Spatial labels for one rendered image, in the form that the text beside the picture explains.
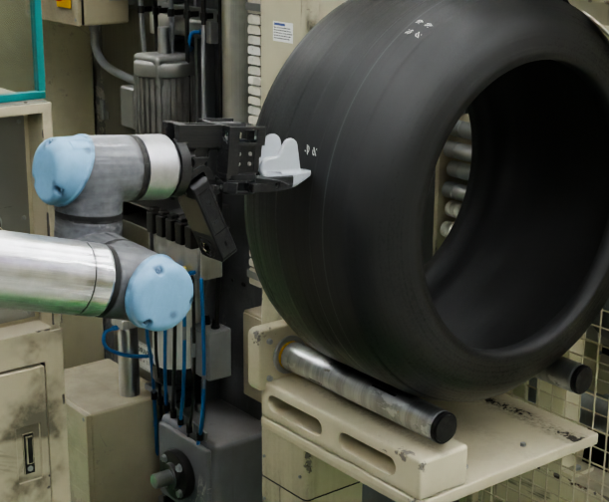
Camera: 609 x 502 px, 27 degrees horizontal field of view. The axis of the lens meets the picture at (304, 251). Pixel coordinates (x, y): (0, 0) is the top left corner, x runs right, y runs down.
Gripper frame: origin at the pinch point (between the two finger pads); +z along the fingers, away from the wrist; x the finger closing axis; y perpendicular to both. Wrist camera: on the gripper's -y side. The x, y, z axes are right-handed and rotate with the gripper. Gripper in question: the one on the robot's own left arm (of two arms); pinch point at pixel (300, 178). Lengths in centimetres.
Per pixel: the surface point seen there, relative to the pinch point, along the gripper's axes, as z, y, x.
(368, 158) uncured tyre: 3.2, 3.9, -8.7
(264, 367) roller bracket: 14.2, -33.7, 22.4
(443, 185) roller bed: 62, -10, 36
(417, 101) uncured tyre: 8.4, 11.2, -10.7
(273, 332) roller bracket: 15.3, -28.3, 22.4
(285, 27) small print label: 19.2, 16.9, 30.5
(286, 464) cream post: 26, -55, 30
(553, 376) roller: 44, -30, -8
